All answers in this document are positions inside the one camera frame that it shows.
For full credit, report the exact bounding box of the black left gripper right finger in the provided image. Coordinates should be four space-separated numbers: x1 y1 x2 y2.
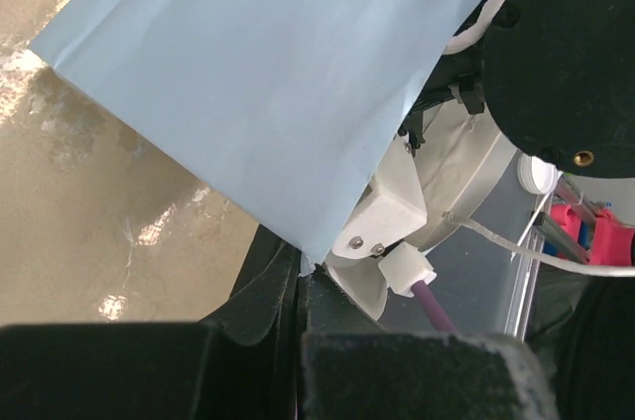
300 270 559 419

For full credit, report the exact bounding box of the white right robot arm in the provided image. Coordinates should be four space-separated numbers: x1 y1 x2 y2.
400 0 634 179

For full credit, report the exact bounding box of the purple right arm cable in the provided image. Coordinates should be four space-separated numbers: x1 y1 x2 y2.
414 278 460 335

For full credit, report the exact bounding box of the light blue paper bag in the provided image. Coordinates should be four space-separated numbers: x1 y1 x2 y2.
30 0 483 262

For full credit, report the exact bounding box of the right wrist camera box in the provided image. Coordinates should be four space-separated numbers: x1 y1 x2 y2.
325 99 516 320

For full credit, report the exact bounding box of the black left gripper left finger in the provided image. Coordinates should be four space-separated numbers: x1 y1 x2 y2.
1 243 300 419

